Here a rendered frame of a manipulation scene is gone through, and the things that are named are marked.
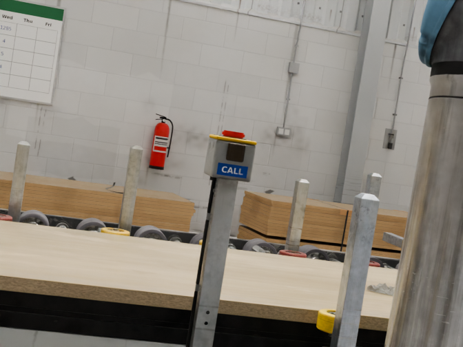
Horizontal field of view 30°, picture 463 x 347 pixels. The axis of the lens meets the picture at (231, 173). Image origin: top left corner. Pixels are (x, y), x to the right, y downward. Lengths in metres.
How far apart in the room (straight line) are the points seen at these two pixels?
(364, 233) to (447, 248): 0.70
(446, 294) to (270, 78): 8.18
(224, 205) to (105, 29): 7.15
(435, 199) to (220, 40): 8.01
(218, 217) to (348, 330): 0.32
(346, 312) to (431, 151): 0.73
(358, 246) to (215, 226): 0.26
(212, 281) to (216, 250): 0.06
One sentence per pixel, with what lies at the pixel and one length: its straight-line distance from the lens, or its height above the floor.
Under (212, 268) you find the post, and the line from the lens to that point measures 1.49.
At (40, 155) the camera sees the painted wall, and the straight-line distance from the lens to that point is 8.50.
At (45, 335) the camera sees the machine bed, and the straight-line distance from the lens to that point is 1.71.
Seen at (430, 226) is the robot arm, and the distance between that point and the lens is 0.86.
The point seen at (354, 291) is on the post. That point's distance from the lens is 1.57.
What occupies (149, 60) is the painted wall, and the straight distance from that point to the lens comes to 8.64.
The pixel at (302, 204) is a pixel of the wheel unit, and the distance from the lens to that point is 2.66.
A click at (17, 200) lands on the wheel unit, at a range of 2.54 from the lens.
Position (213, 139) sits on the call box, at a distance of 1.47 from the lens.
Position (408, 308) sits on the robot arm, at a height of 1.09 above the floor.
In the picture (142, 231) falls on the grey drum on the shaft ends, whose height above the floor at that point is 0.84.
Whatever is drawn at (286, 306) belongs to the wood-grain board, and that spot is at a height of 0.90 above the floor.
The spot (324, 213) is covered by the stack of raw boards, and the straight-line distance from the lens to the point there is 7.89.
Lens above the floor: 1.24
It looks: 3 degrees down
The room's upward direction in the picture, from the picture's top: 9 degrees clockwise
